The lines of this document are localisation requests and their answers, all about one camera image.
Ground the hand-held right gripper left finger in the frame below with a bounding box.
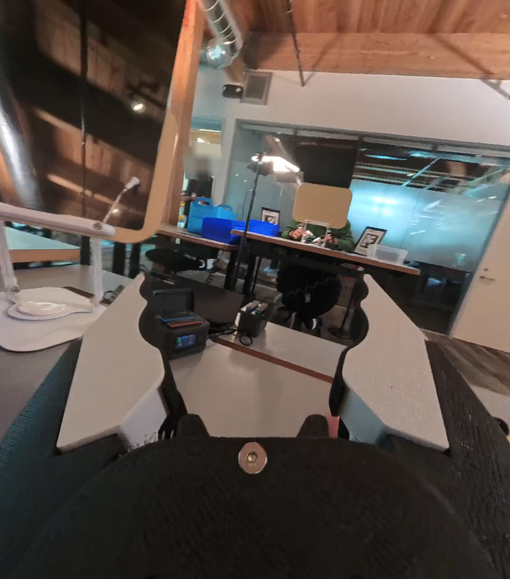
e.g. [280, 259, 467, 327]
[56, 273, 190, 453]

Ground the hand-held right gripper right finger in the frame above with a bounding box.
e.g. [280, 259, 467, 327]
[329, 273, 450, 452]

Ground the black charger case with display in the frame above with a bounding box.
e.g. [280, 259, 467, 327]
[152, 289, 210, 360]

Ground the white mirror stand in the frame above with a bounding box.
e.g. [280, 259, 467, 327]
[0, 195, 122, 353]

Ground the wooden office table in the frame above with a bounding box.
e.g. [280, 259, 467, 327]
[231, 228, 422, 337]
[158, 225, 243, 290]

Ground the clear plastic container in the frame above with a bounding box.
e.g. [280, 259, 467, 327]
[367, 244, 409, 266]

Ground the small black battery charger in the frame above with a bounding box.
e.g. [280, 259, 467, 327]
[237, 301, 268, 337]

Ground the white door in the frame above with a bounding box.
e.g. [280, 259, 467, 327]
[452, 154, 510, 358]

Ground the small blue bin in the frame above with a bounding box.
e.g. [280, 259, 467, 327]
[202, 217, 247, 245]
[232, 220, 281, 239]

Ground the light blue toolbox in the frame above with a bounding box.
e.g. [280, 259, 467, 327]
[187, 198, 238, 236]

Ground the black light stand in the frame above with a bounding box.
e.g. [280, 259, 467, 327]
[230, 151, 302, 290]

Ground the black wall screen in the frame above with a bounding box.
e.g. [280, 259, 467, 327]
[300, 140, 358, 189]

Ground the wall air vent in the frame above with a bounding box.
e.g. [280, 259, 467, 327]
[241, 70, 272, 105]

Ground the silver air duct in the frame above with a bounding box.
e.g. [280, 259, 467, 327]
[200, 0, 245, 69]

